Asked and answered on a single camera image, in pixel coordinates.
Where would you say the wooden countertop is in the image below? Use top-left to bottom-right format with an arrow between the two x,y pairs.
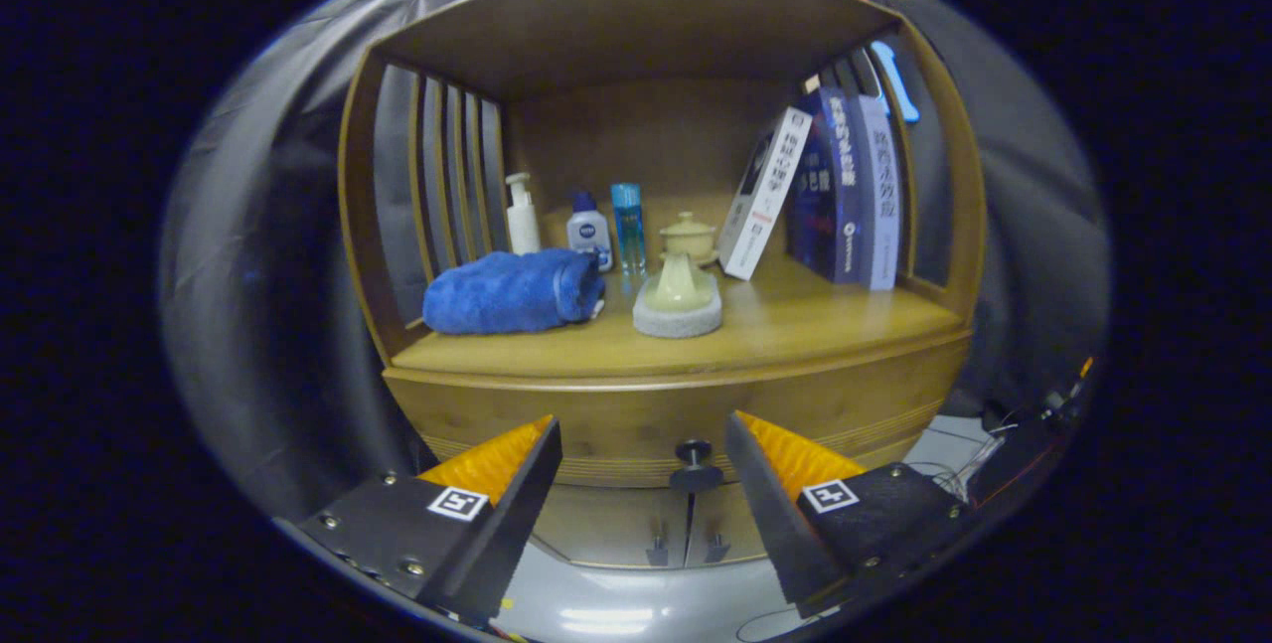
391,255 -> 967,378

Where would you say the blue rolled towel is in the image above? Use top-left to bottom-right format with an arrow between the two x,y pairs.
422,247 -> 605,336

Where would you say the beige lidded teacup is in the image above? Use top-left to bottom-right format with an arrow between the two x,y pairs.
659,212 -> 718,266

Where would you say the cream handled scrubbing brush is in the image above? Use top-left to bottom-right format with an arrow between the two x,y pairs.
632,251 -> 724,339

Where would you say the coiled grey cable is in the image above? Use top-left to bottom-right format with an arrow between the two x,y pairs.
909,459 -> 980,505

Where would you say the clear blue bottle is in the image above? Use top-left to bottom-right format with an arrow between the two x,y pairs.
610,183 -> 648,276

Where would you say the dark blue book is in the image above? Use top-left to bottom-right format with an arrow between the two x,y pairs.
785,86 -> 871,285

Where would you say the white pump bottle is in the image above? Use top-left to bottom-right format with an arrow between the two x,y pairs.
504,172 -> 542,256

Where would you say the white bottle with blue cap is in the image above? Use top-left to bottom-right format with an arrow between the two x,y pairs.
566,190 -> 614,273

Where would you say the wooden cabinet door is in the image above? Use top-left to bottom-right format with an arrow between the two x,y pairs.
686,479 -> 796,566
532,484 -> 692,569

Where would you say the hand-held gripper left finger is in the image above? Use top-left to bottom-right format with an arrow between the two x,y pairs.
276,414 -> 564,624

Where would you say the pale blue book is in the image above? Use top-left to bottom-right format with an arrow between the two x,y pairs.
857,91 -> 903,291

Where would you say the wooden cabinet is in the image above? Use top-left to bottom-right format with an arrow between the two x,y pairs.
338,0 -> 987,572

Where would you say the white book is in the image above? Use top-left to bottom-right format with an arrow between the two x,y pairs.
716,106 -> 814,281

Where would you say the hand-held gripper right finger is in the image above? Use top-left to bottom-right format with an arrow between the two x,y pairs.
723,410 -> 980,621

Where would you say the wooden drawer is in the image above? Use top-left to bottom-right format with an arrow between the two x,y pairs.
383,330 -> 973,493

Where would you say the black equipment with red cable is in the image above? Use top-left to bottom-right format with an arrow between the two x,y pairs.
969,355 -> 1099,515

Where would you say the black backdrop cloth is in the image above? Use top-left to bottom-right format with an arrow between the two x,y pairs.
159,0 -> 1109,525

